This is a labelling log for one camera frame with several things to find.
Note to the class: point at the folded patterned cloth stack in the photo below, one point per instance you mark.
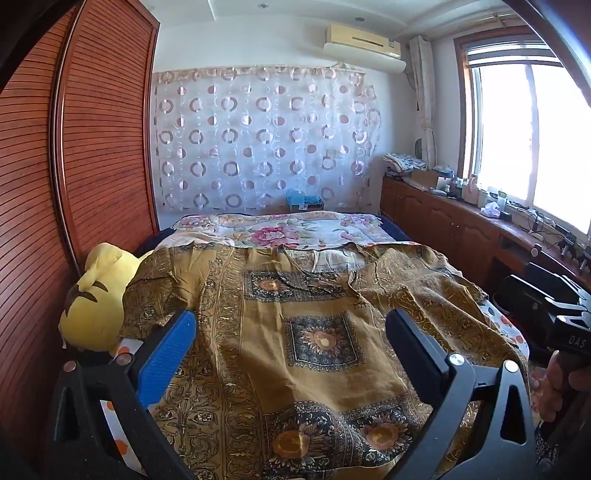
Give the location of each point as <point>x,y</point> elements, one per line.
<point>402,164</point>

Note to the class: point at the orange print bedsheet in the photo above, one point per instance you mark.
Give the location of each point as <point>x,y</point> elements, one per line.
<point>122,444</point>

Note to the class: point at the wooden side cabinet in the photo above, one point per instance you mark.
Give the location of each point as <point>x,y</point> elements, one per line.
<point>485,250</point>

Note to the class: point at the mustard patterned shirt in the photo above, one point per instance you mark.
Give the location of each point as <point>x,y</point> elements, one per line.
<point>291,375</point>

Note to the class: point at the right hand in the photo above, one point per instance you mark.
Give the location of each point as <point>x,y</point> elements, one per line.
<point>552,387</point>

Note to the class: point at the blue item on box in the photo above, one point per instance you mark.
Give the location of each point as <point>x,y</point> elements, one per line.
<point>297,201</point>

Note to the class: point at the floral quilt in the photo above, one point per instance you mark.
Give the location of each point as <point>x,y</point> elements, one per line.
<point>311,230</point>

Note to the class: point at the wall air conditioner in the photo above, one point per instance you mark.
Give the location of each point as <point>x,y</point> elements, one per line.
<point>364,49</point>

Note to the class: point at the yellow plush toy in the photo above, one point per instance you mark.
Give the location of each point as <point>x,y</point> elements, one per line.
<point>93,310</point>

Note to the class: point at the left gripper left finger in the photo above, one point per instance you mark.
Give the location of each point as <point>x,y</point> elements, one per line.
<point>81,444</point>

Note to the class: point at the tied window curtain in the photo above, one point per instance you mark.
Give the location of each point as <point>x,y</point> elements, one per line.
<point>425,86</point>

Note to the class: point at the cardboard box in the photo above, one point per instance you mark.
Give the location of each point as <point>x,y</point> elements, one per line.
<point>429,179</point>

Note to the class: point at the red wooden wardrobe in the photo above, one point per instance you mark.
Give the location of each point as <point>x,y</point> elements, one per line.
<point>75,171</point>

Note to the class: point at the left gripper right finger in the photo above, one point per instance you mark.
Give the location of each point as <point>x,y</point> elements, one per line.
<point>501,444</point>

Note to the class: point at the white circle pattern curtain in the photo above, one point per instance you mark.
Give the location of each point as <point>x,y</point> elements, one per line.
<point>238,139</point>

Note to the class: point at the window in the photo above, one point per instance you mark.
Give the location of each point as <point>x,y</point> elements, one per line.
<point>527,125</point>

